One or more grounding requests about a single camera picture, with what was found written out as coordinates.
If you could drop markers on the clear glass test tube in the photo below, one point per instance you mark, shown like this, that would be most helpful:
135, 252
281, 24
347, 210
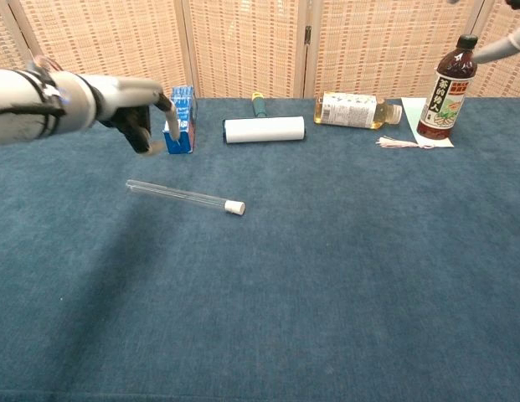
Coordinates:
176, 194

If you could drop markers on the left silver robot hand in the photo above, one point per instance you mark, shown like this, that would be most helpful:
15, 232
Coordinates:
125, 90

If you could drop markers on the white rubber stopper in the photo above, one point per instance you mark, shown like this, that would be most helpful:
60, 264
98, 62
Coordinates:
235, 207

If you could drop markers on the dark tea bottle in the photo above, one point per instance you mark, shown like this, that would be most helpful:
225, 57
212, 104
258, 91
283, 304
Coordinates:
444, 104

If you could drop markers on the pink white tassel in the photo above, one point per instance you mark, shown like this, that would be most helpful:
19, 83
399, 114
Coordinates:
395, 143

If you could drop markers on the blue toothpaste box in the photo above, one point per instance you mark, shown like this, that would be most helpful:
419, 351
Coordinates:
186, 109

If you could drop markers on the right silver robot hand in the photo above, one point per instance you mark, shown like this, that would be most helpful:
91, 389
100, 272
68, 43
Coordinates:
494, 49

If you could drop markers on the white paper bookmark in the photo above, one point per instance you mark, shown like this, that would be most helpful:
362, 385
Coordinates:
410, 113

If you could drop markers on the blue table cloth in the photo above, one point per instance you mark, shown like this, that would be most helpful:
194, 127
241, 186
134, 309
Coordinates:
259, 293

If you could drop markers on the yellow tea bottle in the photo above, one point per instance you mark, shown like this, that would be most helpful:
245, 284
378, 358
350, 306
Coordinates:
347, 109

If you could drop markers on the black screen hinge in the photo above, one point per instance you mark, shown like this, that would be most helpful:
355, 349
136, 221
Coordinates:
308, 35

